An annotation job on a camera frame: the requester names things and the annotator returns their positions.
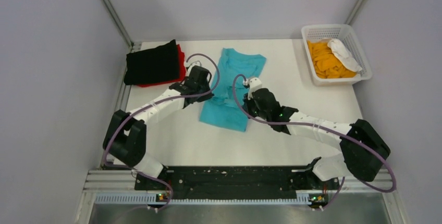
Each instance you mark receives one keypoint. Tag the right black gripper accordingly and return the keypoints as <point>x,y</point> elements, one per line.
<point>247,106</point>

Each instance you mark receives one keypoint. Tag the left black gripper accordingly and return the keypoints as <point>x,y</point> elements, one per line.
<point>202,98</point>

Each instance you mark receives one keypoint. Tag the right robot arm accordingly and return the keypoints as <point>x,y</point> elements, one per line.
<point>361,150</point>

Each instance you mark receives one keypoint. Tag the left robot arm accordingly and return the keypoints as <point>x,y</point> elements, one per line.
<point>126,136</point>

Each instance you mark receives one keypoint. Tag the folded red t-shirt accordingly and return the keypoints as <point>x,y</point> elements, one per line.
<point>182,71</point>

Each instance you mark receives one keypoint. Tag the folded black t-shirt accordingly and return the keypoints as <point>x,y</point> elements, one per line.
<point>155,65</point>

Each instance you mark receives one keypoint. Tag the orange t-shirt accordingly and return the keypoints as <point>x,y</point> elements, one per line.
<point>326,64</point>

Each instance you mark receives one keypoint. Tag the white t-shirt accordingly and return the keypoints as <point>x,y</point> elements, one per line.
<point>343,55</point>

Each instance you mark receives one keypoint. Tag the white plastic basket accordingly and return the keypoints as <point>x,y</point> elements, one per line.
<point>345,33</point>

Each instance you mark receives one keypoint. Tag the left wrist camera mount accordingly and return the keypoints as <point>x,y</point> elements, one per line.
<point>190,65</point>

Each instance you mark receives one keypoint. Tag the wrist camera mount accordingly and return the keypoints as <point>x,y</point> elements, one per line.
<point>190,65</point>
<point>253,84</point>

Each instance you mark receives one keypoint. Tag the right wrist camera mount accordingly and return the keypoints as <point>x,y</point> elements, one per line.
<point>253,84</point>

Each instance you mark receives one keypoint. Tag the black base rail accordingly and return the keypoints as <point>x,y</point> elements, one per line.
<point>236,183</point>

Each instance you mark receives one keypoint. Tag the aluminium frame rail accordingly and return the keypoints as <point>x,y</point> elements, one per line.
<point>85,206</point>

